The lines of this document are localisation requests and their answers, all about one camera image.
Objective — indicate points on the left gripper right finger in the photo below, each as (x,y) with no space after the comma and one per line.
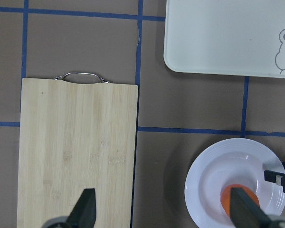
(245,213)

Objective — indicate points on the white round plate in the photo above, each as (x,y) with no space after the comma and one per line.
(231,161)

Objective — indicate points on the cream bear tray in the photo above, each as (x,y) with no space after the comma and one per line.
(226,37)

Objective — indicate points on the orange fruit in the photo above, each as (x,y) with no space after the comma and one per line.
(225,197)

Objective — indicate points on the brown paper table cover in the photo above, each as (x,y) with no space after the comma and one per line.
(179,114)

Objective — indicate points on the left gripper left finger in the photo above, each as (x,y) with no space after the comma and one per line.
(83,214)

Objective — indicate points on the bamboo cutting board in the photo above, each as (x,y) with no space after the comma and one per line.
(75,137)

